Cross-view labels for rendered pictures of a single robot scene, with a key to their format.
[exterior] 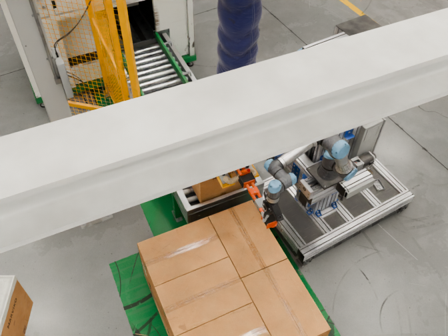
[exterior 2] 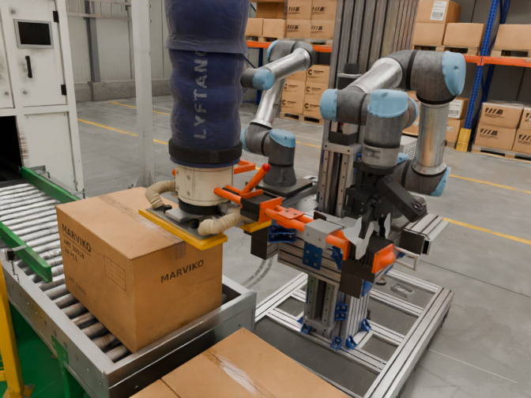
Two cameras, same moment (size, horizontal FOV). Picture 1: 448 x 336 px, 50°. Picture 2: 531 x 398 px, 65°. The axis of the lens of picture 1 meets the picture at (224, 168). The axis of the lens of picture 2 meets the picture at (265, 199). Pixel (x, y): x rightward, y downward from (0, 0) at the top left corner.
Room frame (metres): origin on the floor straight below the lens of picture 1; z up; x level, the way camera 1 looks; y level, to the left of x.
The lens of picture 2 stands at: (1.00, 0.26, 1.63)
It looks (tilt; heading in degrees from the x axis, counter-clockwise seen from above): 21 degrees down; 337
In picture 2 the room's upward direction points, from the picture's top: 4 degrees clockwise
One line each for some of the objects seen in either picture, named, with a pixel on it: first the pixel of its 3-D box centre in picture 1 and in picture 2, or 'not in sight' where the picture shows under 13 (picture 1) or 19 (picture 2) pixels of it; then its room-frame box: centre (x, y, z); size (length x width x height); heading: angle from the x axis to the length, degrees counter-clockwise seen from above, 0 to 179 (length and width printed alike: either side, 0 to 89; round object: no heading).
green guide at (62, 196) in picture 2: (186, 76); (77, 199); (3.80, 0.40, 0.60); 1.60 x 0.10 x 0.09; 26
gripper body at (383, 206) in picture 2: (271, 203); (370, 189); (1.72, -0.30, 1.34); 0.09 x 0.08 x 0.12; 23
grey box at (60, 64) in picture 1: (63, 73); not in sight; (2.58, 1.12, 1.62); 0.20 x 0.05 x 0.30; 26
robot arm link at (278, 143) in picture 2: not in sight; (280, 145); (2.66, -0.50, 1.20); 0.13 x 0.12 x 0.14; 32
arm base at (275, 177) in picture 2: not in sight; (280, 170); (2.65, -0.50, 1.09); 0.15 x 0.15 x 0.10
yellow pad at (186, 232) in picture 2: (219, 167); (180, 219); (2.20, 0.03, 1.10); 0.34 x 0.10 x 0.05; 24
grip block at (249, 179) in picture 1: (247, 179); (261, 205); (2.01, -0.16, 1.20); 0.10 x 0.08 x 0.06; 114
